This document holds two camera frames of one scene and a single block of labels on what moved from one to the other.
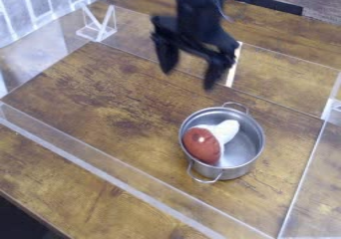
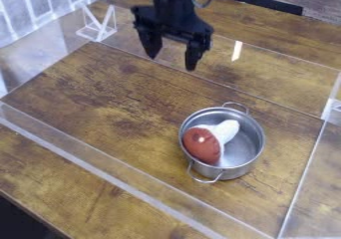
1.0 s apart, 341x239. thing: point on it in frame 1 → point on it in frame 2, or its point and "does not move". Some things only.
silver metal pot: x=240 y=151 does not move
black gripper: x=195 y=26 → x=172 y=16
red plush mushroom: x=205 y=139 does not move
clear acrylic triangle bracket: x=96 y=31 does not move
